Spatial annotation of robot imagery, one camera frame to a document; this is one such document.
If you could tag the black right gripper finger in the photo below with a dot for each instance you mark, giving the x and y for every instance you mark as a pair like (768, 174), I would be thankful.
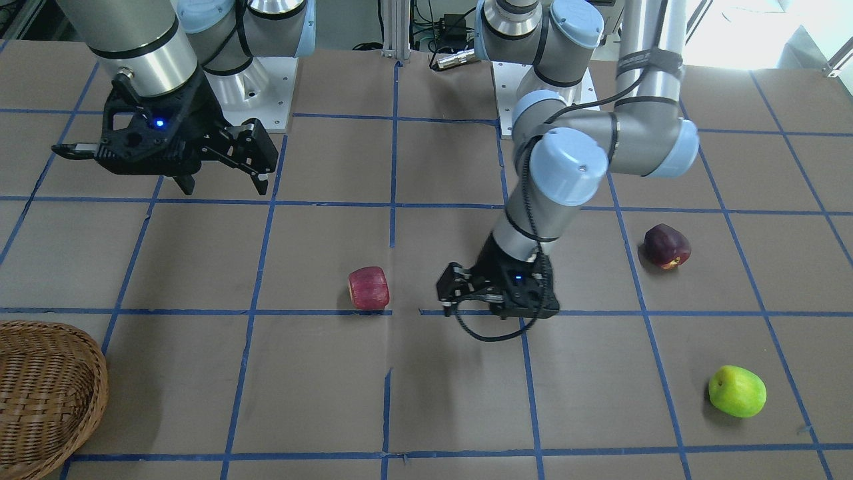
(246, 147)
(186, 183)

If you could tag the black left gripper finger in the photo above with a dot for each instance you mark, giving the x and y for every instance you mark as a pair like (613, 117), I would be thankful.
(458, 284)

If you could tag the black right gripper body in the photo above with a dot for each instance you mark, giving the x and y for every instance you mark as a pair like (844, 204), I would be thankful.
(197, 114)

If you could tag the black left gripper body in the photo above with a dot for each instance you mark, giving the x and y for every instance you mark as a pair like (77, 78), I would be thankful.
(492, 260)

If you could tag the dark red apple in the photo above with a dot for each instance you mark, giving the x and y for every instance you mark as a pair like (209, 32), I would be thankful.
(665, 247)

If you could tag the green apple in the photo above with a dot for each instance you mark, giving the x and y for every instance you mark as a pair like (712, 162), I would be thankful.
(737, 391)

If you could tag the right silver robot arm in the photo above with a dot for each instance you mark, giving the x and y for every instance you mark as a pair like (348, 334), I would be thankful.
(184, 78)

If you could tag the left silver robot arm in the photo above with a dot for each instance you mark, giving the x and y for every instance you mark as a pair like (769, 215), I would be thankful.
(564, 148)

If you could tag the woven wicker basket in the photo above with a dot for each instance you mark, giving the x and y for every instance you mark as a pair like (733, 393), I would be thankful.
(54, 392)

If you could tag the silver cylindrical connector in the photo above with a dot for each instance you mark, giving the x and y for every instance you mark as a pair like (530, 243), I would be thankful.
(458, 59)

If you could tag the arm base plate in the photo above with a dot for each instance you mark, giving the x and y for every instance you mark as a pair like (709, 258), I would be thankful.
(510, 84)
(263, 91)

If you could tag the aluminium frame post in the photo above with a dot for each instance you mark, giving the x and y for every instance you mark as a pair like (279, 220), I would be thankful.
(396, 20)

